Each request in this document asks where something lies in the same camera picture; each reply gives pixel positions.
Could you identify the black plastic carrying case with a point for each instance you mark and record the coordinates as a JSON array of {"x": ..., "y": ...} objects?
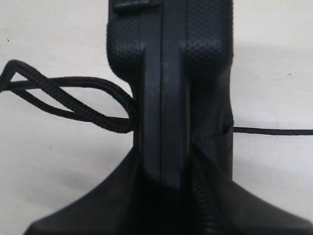
[{"x": 176, "y": 56}]

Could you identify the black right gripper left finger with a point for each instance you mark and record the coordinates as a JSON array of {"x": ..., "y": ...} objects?
[{"x": 112, "y": 208}]

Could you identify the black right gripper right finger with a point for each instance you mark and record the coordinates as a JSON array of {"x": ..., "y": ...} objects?
[{"x": 222, "y": 207}]

